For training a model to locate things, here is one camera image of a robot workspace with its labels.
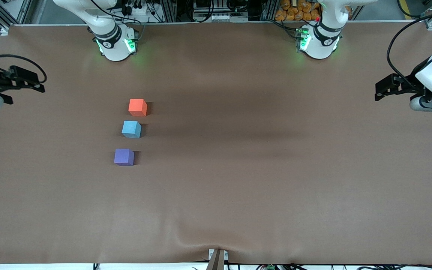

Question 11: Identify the blue foam block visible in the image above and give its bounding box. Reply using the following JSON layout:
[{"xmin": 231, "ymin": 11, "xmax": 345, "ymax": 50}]
[{"xmin": 121, "ymin": 120, "xmax": 142, "ymax": 139}]

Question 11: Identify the orange foam block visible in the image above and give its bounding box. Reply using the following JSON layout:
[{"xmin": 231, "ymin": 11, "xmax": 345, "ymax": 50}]
[{"xmin": 128, "ymin": 99, "xmax": 148, "ymax": 117}]

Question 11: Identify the purple foam block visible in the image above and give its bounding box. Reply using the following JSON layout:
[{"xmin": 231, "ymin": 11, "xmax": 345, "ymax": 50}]
[{"xmin": 114, "ymin": 148, "xmax": 135, "ymax": 166}]

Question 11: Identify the pile of orange bags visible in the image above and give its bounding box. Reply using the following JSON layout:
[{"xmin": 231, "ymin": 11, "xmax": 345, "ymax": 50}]
[{"xmin": 274, "ymin": 0, "xmax": 322, "ymax": 22}]

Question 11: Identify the white power strip with plugs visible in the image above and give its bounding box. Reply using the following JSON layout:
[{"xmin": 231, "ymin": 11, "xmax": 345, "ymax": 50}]
[{"xmin": 120, "ymin": 2, "xmax": 153, "ymax": 16}]

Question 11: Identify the brown table cover mat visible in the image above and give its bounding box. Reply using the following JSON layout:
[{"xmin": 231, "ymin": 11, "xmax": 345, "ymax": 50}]
[{"xmin": 0, "ymin": 21, "xmax": 432, "ymax": 265}]

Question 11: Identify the brown table edge clamp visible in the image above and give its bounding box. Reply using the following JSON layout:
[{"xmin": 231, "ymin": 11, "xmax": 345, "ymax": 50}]
[{"xmin": 207, "ymin": 248, "xmax": 229, "ymax": 270}]

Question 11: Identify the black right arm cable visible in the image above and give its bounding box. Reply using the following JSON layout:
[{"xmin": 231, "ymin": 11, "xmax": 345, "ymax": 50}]
[{"xmin": 0, "ymin": 54, "xmax": 48, "ymax": 84}]

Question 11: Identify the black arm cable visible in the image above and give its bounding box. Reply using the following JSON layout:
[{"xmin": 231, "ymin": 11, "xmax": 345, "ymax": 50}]
[
  {"xmin": 386, "ymin": 0, "xmax": 432, "ymax": 85},
  {"xmin": 0, "ymin": 54, "xmax": 48, "ymax": 84}
]

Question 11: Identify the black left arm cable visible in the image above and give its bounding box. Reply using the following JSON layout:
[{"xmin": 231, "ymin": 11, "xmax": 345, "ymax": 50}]
[{"xmin": 386, "ymin": 0, "xmax": 432, "ymax": 85}]

